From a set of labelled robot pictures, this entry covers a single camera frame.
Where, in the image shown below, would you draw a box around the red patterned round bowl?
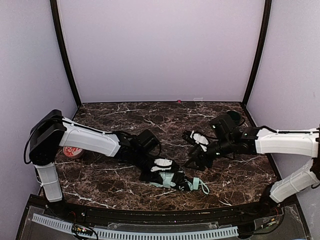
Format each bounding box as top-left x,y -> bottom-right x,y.
63,146 -> 85,159

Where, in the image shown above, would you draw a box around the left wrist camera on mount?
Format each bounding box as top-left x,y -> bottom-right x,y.
150,158 -> 173,172

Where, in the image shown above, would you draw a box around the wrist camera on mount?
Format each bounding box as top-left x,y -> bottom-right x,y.
150,158 -> 173,172
182,130 -> 210,152

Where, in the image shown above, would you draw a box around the dark green marbled mug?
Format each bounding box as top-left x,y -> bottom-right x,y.
226,110 -> 246,126

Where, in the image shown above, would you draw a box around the grey slotted cable duct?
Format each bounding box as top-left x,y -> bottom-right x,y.
31,213 -> 239,240

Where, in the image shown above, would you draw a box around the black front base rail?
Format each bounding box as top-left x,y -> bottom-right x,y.
27,194 -> 301,231

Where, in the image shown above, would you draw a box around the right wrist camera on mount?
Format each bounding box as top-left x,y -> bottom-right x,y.
182,130 -> 210,152

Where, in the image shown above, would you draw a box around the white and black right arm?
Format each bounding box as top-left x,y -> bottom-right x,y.
182,114 -> 320,206

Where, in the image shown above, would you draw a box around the mint and black folding umbrella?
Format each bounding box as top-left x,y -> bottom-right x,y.
139,171 -> 210,195

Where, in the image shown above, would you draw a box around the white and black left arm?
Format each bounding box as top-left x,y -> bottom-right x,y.
23,109 -> 190,203

